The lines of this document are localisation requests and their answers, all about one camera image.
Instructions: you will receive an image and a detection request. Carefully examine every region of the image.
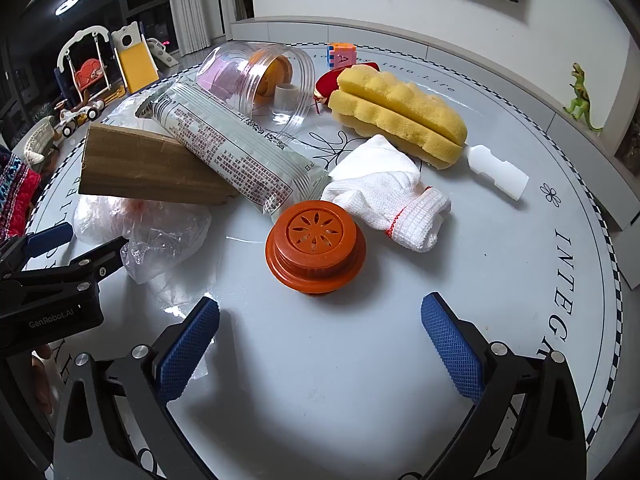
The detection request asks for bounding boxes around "yellow sponge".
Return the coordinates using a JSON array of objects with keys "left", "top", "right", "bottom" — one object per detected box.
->
[{"left": 327, "top": 65, "right": 469, "bottom": 170}]

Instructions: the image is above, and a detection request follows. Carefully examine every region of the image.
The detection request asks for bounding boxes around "white basket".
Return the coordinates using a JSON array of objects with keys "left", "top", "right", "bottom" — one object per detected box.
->
[{"left": 22, "top": 116, "right": 58, "bottom": 165}]

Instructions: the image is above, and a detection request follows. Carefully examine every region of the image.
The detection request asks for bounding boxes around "orange toy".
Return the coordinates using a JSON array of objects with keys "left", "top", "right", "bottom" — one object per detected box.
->
[{"left": 247, "top": 49, "right": 293, "bottom": 106}]

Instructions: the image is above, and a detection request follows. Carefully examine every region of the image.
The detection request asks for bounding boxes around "clear plastic bag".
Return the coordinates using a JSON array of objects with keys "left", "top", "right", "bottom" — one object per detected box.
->
[{"left": 72, "top": 192, "right": 216, "bottom": 311}]

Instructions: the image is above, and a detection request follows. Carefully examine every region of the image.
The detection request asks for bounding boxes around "white curtain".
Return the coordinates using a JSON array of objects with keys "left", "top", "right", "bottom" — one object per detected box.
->
[{"left": 165, "top": 0, "right": 231, "bottom": 48}]

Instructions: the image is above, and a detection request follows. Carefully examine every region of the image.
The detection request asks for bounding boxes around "clear plastic jar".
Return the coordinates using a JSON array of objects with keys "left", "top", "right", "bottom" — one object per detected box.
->
[{"left": 196, "top": 40, "right": 317, "bottom": 136}]

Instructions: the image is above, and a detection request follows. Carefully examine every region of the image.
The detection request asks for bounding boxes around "small white plastic bottle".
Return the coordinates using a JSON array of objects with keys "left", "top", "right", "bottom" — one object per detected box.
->
[{"left": 466, "top": 144, "right": 530, "bottom": 202}]

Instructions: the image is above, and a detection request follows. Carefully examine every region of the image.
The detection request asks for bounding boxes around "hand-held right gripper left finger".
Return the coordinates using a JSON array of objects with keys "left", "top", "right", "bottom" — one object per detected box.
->
[{"left": 52, "top": 296, "right": 221, "bottom": 480}]

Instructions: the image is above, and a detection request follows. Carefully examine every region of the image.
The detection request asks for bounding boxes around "toy swing set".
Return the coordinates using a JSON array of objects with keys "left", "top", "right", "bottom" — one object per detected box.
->
[{"left": 56, "top": 26, "right": 127, "bottom": 111}]

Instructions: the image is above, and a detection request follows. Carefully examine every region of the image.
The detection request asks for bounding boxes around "person's left hand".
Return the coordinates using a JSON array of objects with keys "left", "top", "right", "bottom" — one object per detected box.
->
[{"left": 31, "top": 342, "right": 56, "bottom": 413}]

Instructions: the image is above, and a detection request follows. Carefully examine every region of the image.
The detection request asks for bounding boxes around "colourful alphabet cube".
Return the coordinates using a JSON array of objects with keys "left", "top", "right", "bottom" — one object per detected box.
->
[{"left": 327, "top": 43, "right": 357, "bottom": 68}]

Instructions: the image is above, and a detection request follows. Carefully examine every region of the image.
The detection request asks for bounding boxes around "white knit glove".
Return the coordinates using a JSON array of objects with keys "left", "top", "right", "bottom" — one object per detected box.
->
[{"left": 320, "top": 134, "right": 452, "bottom": 253}]

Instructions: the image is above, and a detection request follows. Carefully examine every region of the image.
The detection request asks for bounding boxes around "green toy dinosaur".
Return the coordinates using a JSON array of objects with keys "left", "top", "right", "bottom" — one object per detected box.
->
[{"left": 563, "top": 62, "right": 604, "bottom": 133}]

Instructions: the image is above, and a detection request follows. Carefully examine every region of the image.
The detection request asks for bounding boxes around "yellow toy slide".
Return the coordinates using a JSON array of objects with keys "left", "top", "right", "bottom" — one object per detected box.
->
[{"left": 111, "top": 21, "right": 178, "bottom": 93}]

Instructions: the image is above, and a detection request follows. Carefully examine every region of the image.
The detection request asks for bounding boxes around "printed plastic wrapper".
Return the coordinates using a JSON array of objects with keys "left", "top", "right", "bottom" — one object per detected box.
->
[{"left": 135, "top": 80, "right": 331, "bottom": 218}]

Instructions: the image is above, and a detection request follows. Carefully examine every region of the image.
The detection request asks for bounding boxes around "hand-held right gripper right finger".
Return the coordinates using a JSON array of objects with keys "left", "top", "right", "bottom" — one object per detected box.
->
[{"left": 421, "top": 292, "right": 587, "bottom": 480}]

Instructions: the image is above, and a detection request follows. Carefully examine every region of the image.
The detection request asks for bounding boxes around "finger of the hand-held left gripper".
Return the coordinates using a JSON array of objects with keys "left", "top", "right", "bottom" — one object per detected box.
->
[
  {"left": 62, "top": 235, "right": 132, "bottom": 281},
  {"left": 0, "top": 221, "right": 75, "bottom": 273}
]

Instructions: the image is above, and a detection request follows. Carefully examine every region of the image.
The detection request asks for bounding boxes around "orange plastic lid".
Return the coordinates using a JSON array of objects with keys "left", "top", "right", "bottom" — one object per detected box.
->
[{"left": 265, "top": 201, "right": 368, "bottom": 297}]

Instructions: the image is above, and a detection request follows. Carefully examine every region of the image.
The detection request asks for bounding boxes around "red packet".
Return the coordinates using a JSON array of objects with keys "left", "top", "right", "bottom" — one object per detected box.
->
[{"left": 314, "top": 67, "right": 346, "bottom": 113}]

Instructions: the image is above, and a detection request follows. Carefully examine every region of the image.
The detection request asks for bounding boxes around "brown cardboard piece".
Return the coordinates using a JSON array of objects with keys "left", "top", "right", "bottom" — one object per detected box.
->
[{"left": 79, "top": 122, "right": 241, "bottom": 207}]

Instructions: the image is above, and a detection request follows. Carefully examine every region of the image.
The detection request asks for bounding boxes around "toy ride-on car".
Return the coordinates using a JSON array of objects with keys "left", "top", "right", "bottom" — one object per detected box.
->
[{"left": 55, "top": 97, "right": 106, "bottom": 138}]

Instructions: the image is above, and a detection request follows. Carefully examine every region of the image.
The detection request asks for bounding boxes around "red patterned blanket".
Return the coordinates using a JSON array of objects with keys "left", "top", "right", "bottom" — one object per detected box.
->
[{"left": 0, "top": 147, "right": 43, "bottom": 241}]

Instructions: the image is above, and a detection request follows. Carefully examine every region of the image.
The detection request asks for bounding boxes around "small white cup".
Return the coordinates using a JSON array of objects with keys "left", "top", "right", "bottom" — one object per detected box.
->
[{"left": 274, "top": 82, "right": 300, "bottom": 117}]

